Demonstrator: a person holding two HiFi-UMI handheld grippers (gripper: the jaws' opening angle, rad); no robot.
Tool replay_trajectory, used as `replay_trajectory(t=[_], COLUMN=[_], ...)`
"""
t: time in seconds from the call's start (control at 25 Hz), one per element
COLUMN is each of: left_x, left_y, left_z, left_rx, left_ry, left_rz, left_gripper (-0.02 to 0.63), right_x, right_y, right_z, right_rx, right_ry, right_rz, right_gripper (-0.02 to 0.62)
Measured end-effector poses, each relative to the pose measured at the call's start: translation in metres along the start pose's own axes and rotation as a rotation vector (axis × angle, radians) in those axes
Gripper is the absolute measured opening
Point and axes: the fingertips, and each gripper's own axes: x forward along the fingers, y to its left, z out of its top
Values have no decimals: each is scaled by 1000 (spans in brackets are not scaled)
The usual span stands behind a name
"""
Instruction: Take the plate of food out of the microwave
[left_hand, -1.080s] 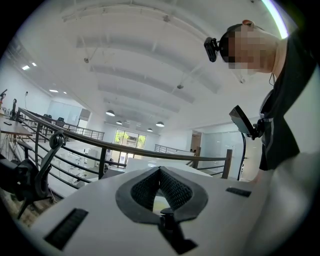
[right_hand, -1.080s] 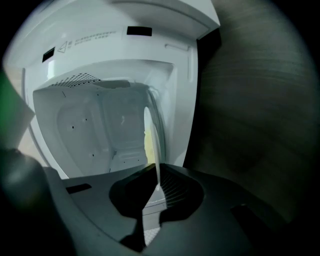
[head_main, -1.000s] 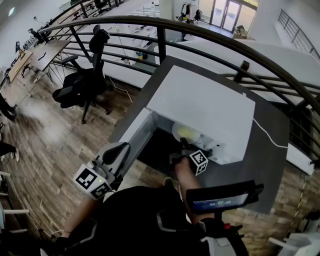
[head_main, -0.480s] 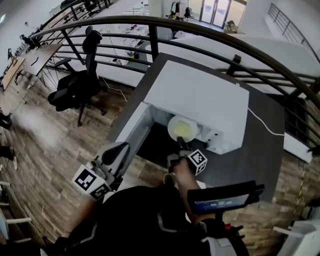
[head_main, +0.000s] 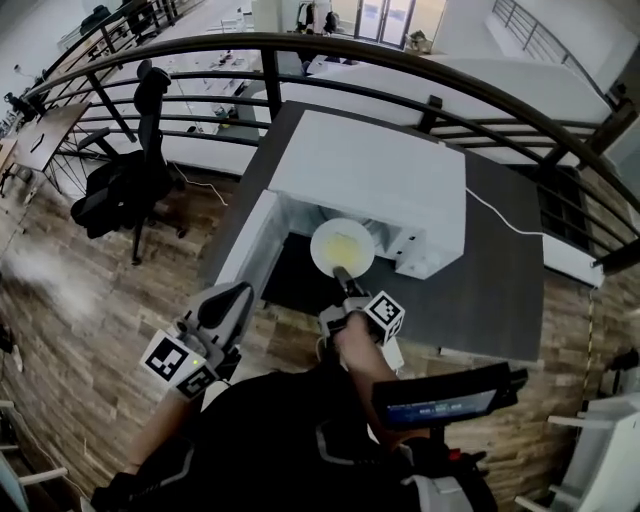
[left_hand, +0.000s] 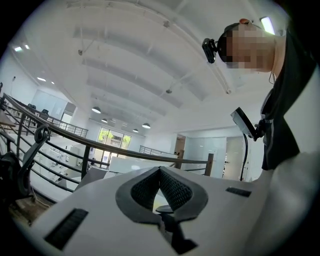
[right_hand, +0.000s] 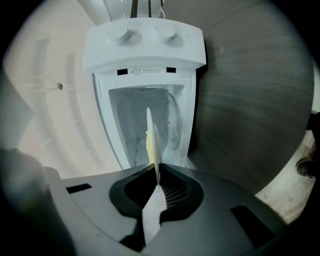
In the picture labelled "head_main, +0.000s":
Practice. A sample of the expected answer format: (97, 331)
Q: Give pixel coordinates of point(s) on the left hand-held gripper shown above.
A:
(167, 362)

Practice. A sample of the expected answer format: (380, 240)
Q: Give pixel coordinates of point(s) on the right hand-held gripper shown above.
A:
(385, 315)

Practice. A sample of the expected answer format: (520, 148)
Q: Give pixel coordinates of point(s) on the white plate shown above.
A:
(342, 245)

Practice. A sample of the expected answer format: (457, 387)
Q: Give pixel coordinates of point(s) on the white microwave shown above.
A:
(370, 165)

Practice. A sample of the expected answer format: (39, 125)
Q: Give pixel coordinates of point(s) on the person's left forearm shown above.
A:
(160, 435)

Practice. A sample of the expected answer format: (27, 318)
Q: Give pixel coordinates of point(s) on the person's right forearm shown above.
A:
(372, 385)

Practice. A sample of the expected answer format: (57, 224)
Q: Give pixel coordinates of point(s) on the person's right hand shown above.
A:
(356, 337)

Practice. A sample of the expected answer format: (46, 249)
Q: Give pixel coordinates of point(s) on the white power strip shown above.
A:
(394, 356)

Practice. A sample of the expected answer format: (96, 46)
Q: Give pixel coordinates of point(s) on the person's black clothing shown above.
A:
(260, 440)

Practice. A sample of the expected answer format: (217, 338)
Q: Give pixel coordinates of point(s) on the dark table with white legs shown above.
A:
(490, 300)

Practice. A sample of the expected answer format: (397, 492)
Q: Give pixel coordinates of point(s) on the black mesh office chair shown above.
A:
(120, 195)

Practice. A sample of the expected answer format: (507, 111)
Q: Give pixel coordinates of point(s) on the black curved metal railing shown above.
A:
(400, 65)

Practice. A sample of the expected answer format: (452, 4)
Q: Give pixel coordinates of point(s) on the long white table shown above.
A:
(210, 67)

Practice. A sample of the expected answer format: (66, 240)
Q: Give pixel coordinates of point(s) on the yellow black floor tape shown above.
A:
(590, 345)

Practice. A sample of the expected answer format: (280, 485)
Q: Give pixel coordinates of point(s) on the glass entrance door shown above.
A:
(385, 22)

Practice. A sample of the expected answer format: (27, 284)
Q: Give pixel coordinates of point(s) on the clothes rack with dark garments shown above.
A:
(317, 17)

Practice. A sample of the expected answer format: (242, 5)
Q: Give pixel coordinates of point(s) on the black desk chair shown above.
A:
(136, 20)
(95, 19)

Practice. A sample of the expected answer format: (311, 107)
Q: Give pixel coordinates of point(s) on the white side furniture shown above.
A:
(610, 450)

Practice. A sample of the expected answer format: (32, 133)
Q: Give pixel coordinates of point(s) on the grey stair railing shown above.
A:
(540, 40)

